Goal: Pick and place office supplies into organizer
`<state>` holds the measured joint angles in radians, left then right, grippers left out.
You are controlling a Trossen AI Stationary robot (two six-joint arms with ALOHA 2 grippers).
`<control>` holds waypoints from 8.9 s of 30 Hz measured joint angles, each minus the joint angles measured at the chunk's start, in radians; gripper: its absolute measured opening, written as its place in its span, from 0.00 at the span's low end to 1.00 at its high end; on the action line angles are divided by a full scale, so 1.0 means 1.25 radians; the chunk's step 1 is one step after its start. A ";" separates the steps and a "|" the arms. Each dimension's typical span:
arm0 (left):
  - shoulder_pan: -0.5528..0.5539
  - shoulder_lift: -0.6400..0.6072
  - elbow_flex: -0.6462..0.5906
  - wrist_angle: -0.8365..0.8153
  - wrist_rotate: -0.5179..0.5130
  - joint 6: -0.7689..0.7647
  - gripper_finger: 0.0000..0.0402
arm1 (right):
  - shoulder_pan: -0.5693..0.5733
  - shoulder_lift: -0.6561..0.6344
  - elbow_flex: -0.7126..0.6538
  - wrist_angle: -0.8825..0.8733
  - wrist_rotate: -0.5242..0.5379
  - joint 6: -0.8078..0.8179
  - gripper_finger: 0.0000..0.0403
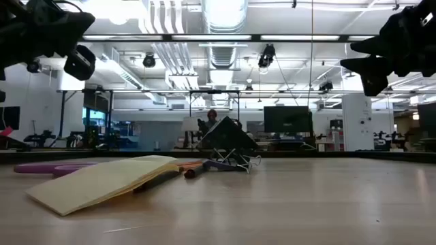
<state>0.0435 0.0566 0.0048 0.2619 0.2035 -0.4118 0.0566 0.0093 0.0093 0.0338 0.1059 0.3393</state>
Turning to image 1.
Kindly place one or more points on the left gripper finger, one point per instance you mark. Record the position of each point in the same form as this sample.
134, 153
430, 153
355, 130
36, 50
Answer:
71, 29

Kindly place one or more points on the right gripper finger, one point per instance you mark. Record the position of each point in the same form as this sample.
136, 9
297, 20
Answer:
374, 73
373, 47

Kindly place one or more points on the purple scissors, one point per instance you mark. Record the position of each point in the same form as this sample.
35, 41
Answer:
41, 167

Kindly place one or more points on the yellow sticky note pad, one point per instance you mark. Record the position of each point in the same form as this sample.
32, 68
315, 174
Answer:
102, 183

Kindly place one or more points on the black binder clip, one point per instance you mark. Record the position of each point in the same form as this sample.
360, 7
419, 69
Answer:
243, 161
223, 157

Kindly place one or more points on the black mesh desk organizer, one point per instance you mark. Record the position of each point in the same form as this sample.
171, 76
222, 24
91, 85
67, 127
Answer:
228, 136

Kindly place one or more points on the orange pencil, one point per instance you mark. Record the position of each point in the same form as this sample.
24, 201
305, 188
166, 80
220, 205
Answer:
190, 163
189, 167

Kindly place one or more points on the thick black marker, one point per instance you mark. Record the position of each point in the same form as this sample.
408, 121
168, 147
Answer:
192, 173

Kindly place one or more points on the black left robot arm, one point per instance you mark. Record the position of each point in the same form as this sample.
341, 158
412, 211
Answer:
5, 34

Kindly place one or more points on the background black robot arm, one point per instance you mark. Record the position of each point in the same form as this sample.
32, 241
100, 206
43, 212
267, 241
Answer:
41, 137

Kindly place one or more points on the black ceiling spotlight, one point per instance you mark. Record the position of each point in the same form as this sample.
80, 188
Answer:
148, 61
266, 56
33, 67
326, 86

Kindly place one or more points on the white pillar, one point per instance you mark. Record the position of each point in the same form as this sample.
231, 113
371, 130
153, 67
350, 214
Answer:
357, 122

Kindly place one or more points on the dark monitor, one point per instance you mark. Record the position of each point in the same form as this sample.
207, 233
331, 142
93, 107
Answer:
427, 117

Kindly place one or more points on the large black monitor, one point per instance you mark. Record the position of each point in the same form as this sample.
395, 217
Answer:
287, 119

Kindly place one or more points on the white shade table lamp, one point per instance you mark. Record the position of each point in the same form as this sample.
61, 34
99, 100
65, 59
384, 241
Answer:
189, 124

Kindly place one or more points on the person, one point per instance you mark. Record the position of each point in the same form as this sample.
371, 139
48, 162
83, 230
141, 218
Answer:
212, 117

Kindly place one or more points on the black overhead frame bar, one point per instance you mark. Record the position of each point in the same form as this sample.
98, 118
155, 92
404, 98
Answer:
343, 37

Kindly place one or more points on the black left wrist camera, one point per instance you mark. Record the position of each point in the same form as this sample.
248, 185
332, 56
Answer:
80, 63

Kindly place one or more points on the black aluminium table frame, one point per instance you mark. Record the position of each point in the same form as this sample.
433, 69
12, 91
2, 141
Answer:
340, 155

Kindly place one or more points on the black wall screen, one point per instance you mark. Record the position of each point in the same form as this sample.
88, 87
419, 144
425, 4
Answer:
9, 118

